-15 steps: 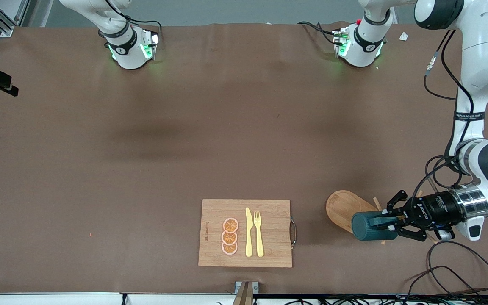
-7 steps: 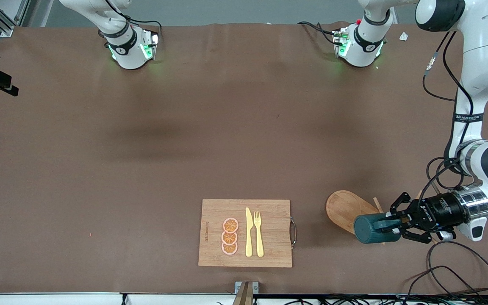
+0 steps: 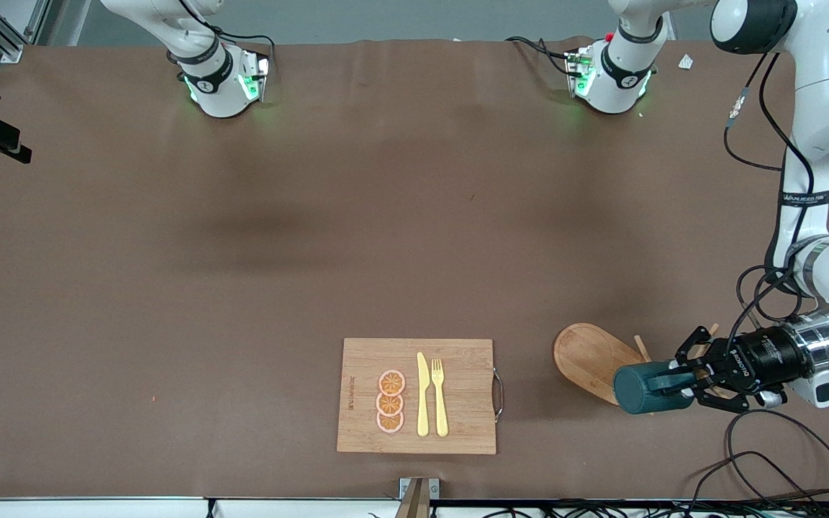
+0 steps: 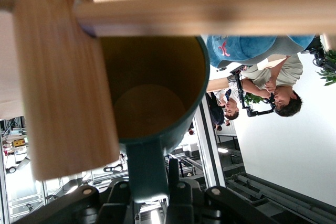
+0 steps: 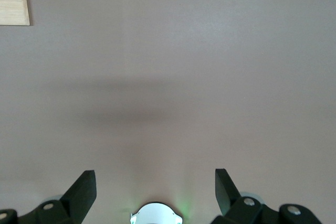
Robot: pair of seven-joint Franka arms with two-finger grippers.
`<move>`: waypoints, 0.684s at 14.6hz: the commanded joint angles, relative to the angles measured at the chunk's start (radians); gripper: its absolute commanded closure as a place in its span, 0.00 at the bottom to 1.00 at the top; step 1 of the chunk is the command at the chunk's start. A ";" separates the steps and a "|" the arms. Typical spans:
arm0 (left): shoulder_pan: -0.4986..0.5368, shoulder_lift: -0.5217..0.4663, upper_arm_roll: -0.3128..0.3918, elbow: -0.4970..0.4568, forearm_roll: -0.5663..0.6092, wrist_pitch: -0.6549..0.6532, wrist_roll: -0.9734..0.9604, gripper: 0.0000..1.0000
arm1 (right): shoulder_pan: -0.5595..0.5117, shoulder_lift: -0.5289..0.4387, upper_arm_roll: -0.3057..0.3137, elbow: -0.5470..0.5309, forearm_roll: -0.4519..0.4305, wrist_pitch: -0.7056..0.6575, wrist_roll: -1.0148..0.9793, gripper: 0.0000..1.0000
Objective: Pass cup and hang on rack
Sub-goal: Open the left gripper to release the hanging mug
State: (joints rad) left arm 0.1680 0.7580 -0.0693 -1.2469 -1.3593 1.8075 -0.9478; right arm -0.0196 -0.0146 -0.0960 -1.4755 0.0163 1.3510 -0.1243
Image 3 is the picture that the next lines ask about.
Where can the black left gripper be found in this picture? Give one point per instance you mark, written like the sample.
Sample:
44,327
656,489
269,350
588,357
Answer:
761,357

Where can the dark teal cup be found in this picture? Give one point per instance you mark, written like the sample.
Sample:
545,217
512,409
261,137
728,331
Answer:
637,390

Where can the wooden mug rack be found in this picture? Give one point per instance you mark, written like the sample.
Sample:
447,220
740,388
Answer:
587,356

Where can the bamboo cutting board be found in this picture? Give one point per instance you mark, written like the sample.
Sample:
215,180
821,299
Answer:
458,432

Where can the yellow plastic fork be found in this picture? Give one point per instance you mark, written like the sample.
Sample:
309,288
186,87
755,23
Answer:
440,403

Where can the yellow plastic knife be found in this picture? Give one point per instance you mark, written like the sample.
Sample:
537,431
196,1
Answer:
422,403

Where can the white paper scrap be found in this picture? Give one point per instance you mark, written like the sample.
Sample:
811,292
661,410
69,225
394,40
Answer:
686,62

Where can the orange slice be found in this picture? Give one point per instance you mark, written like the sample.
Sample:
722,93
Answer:
389,405
391,382

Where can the metal bracket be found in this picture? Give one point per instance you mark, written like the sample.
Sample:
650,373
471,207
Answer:
434,488

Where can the brown camera post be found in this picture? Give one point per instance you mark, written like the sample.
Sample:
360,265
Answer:
414,503

